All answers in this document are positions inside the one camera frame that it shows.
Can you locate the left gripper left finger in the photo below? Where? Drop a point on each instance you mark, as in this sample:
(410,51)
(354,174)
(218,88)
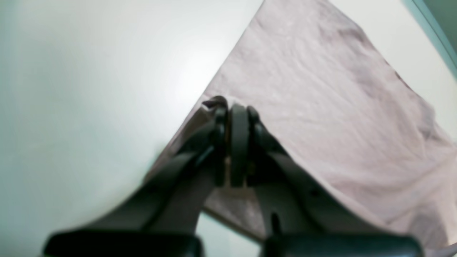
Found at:
(159,219)

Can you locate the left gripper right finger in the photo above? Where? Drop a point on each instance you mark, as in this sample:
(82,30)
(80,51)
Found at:
(301,217)

